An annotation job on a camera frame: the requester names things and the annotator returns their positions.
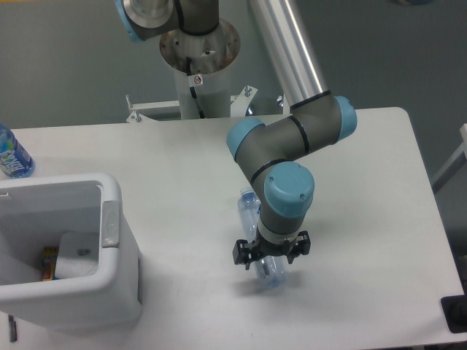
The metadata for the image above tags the small dark object bottom left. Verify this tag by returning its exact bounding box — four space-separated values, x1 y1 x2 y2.
8 315 18 343

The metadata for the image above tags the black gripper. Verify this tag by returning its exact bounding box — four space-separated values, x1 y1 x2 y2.
232 230 312 271

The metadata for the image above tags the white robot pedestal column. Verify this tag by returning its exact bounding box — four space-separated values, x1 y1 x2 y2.
160 19 241 120

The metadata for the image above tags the clear plastic bottle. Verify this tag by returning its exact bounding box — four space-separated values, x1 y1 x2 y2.
237 187 287 290

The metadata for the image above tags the white paper wrapper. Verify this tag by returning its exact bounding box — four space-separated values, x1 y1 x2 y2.
55 231 99 279

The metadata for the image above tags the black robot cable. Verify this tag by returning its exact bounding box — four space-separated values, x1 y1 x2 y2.
185 56 206 120

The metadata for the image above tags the white plastic trash can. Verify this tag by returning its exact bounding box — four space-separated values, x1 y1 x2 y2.
1 173 142 330

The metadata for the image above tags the black clamp at table edge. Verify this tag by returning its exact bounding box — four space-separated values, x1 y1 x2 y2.
441 295 466 334

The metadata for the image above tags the colourful snack packet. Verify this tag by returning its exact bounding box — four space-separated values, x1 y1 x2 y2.
42 246 59 281

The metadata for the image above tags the white metal frame right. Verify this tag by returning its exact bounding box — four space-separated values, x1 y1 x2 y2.
431 124 466 193

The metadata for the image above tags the blue labelled water bottle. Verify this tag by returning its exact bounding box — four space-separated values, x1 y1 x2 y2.
1 125 35 179

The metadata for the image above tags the white metal frame bracket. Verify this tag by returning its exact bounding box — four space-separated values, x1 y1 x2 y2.
125 85 293 123

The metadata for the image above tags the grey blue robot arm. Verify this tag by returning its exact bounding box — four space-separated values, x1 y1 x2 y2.
115 1 358 267

